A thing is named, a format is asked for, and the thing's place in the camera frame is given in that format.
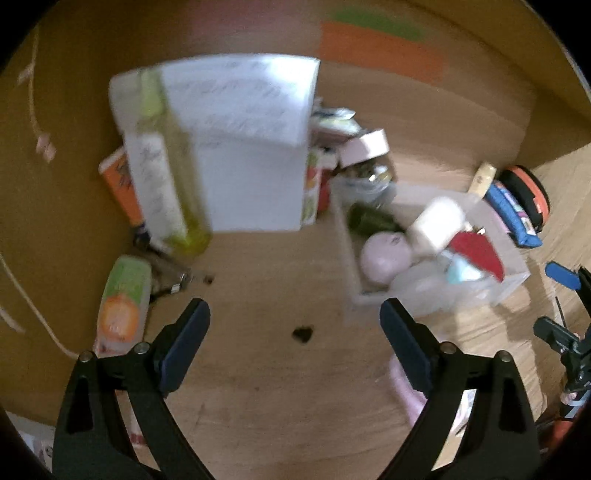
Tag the cream yellow small tube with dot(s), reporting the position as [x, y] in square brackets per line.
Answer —
[482, 180]

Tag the stack of booklets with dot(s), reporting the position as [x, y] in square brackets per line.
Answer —
[332, 126]

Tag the green orange tube package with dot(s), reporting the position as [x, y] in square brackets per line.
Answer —
[123, 308]

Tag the fruit print white box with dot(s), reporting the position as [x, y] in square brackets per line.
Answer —
[312, 184]

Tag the clear plastic storage bin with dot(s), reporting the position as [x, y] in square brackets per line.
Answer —
[408, 203]

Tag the pink round compact case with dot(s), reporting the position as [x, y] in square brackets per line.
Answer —
[385, 255]

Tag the black orange round case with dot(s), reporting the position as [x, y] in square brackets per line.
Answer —
[529, 192]

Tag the red velvet tassel pouch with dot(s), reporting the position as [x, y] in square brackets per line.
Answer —
[478, 250]

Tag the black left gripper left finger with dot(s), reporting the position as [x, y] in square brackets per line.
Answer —
[91, 441]

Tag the mint green small tube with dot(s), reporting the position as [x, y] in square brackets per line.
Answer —
[460, 270]

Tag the white standing paper folder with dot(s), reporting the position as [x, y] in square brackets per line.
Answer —
[247, 119]

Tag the yellow green liquid bottle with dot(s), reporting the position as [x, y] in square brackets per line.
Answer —
[159, 158]

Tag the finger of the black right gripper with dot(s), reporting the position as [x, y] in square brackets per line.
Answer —
[577, 280]
[556, 336]

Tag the dark green glass bottle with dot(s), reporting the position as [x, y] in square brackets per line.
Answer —
[366, 220]

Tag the clear glass bowl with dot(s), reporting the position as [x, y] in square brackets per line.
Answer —
[371, 182]

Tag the black binder clips pile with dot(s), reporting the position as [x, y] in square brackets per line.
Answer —
[169, 277]

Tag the pink small cardboard box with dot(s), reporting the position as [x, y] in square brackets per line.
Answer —
[363, 148]

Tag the small black clip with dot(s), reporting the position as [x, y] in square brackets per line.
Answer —
[303, 334]

